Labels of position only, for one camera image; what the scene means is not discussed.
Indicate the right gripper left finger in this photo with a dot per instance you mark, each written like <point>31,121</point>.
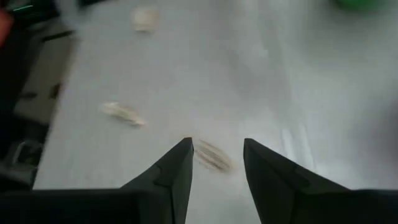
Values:
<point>177,174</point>

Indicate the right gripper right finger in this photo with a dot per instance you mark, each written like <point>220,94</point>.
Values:
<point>270,183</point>

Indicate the white dotted candy bag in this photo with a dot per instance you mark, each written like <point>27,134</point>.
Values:
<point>144,18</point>
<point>124,115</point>
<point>214,157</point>

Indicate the green monster face bucket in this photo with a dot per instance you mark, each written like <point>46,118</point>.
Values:
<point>363,3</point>

